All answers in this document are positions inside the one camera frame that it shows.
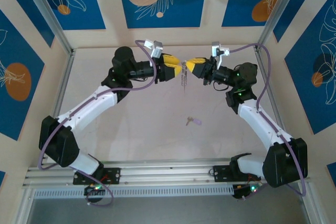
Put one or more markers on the key with purple tag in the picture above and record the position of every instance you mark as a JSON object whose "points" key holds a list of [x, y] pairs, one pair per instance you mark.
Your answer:
{"points": [[196, 121]]}

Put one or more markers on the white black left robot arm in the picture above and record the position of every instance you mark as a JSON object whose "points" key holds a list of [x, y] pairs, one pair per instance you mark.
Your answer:
{"points": [[89, 106]]}

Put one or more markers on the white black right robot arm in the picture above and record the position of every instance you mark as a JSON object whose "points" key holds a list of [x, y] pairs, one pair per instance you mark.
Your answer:
{"points": [[260, 124]]}

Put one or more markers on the blue poster flower dark circle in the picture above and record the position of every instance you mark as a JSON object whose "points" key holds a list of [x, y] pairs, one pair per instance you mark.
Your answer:
{"points": [[302, 90]]}

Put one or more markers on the blue poster large orange circle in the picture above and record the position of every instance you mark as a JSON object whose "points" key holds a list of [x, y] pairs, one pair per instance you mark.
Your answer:
{"points": [[21, 51]]}

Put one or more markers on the black controller board green LED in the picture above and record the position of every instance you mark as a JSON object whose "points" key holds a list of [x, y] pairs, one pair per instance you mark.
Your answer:
{"points": [[240, 193], [90, 190]]}

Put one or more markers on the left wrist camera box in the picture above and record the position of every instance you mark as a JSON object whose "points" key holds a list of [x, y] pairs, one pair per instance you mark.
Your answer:
{"points": [[157, 48]]}

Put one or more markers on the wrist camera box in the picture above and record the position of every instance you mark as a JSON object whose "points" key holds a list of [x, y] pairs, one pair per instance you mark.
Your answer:
{"points": [[157, 48], [215, 48]]}

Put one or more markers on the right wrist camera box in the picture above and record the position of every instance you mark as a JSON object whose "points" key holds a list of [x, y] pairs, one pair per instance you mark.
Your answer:
{"points": [[215, 48]]}

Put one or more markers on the aluminium side rail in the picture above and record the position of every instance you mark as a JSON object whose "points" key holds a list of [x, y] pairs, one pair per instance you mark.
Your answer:
{"points": [[277, 111], [63, 82]]}

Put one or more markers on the aluminium frame post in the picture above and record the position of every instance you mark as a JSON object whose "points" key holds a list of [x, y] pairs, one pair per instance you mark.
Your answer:
{"points": [[278, 9], [47, 11], [315, 216], [24, 208]]}

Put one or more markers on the aluminium front frame rail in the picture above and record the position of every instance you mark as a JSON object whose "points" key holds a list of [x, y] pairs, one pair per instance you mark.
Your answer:
{"points": [[168, 174]]}

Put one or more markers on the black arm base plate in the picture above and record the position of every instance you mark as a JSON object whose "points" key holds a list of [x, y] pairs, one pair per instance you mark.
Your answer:
{"points": [[220, 174], [115, 175]]}

